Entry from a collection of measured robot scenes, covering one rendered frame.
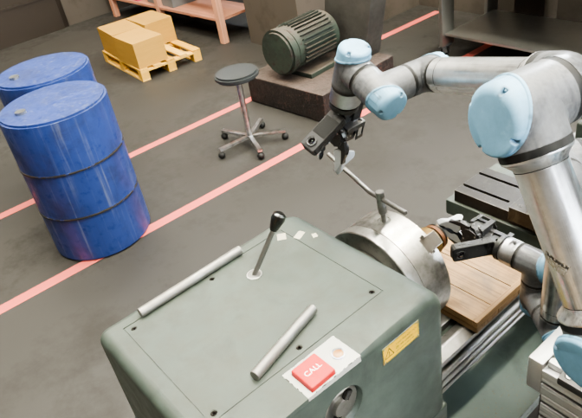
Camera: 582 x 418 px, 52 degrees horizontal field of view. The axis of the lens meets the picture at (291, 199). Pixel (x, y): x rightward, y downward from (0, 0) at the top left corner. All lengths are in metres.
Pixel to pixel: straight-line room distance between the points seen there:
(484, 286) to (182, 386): 0.99
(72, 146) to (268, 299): 2.33
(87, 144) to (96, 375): 1.25
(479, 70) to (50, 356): 2.69
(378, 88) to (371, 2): 3.78
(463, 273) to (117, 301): 2.15
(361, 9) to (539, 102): 4.19
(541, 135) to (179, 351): 0.79
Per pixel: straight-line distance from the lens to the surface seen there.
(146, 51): 6.40
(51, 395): 3.18
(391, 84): 1.28
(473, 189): 2.13
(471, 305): 1.80
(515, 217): 1.95
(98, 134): 3.55
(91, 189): 3.62
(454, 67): 1.26
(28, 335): 3.57
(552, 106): 0.98
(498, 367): 2.11
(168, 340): 1.31
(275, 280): 1.37
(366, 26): 5.12
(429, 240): 1.52
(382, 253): 1.46
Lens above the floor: 2.14
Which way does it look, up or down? 33 degrees down
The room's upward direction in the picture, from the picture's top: 10 degrees counter-clockwise
